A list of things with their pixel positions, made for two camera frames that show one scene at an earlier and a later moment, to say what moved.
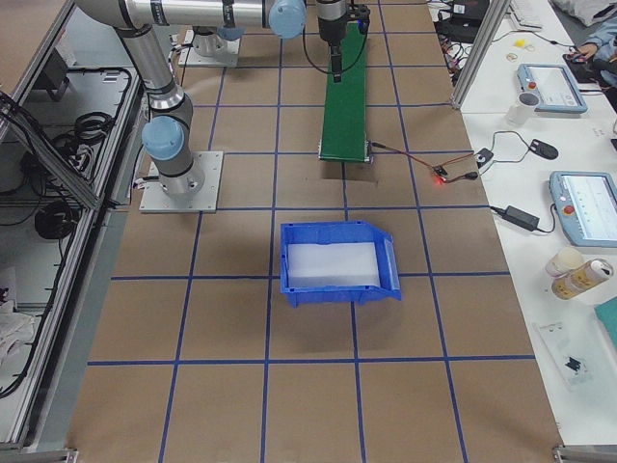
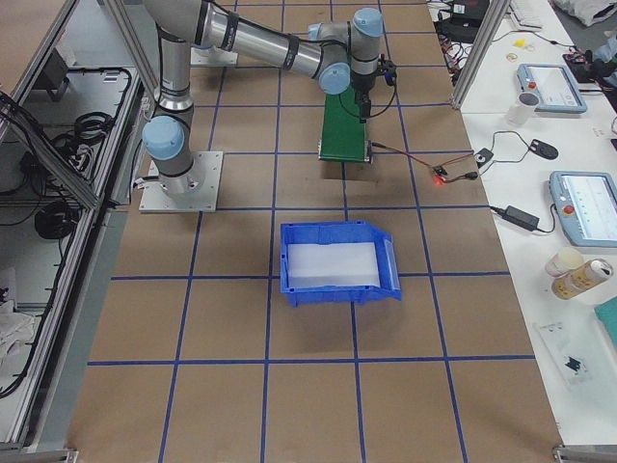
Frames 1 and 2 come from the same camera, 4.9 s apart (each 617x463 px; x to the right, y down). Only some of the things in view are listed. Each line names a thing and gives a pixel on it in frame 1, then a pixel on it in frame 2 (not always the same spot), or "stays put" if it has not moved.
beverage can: x=581 y=279 stays put
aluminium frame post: x=478 y=52 stays put
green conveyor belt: x=343 y=130 stays put
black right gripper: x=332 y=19 to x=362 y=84
